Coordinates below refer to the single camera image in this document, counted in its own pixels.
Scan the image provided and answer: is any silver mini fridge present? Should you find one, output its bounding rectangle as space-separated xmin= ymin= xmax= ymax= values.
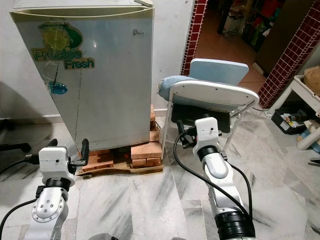
xmin=9 ymin=0 xmax=155 ymax=152

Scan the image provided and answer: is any white plastic chair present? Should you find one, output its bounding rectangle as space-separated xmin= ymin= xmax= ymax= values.
xmin=167 ymin=79 xmax=261 ymax=151

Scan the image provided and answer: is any blue cushion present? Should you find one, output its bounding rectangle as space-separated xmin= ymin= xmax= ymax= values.
xmin=158 ymin=75 xmax=196 ymax=102

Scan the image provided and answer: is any light blue flat panel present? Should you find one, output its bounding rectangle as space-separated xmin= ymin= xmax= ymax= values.
xmin=188 ymin=58 xmax=250 ymax=87

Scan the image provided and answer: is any black storage box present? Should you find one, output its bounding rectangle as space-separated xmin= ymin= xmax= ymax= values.
xmin=271 ymin=106 xmax=312 ymax=135

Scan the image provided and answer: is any cluttered dark shelf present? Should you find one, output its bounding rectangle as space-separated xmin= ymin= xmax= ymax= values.
xmin=217 ymin=0 xmax=287 ymax=52

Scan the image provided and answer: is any brown wooden door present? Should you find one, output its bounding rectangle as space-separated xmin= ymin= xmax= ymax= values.
xmin=252 ymin=0 xmax=314 ymax=77

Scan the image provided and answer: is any brown cardboard box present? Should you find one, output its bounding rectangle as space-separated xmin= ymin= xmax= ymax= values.
xmin=303 ymin=66 xmax=320 ymax=97

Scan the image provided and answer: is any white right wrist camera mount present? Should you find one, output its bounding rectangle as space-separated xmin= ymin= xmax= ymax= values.
xmin=194 ymin=117 xmax=221 ymax=153

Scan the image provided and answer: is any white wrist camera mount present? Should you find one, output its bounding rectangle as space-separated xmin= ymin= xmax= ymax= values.
xmin=194 ymin=117 xmax=221 ymax=153
xmin=38 ymin=146 xmax=76 ymax=187

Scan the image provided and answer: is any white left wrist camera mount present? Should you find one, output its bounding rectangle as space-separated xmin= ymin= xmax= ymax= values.
xmin=38 ymin=146 xmax=76 ymax=187

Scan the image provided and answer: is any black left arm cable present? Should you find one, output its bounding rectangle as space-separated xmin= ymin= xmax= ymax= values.
xmin=0 ymin=154 xmax=42 ymax=240

